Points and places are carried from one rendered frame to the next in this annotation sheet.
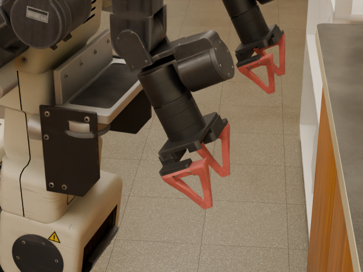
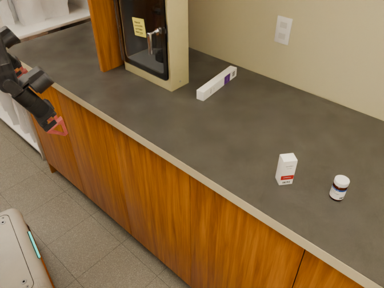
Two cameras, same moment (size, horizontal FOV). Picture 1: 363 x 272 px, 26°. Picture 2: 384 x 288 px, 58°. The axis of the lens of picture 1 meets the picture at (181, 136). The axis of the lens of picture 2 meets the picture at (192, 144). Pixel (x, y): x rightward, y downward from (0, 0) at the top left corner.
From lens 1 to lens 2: 49 cm
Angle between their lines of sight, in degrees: 46
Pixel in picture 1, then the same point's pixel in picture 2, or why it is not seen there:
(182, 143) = (47, 115)
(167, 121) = (36, 110)
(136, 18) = (8, 73)
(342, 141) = (71, 91)
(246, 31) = not seen: hidden behind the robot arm
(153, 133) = not seen: outside the picture
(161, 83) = (28, 96)
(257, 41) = (15, 65)
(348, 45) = (27, 53)
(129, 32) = (8, 80)
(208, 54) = (44, 76)
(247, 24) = not seen: hidden behind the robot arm
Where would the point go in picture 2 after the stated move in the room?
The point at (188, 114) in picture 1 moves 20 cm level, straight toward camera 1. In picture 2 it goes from (43, 103) to (82, 125)
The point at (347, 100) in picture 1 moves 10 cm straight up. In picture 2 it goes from (54, 75) to (49, 55)
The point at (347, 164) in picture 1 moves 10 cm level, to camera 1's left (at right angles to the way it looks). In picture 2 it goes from (83, 98) to (63, 108)
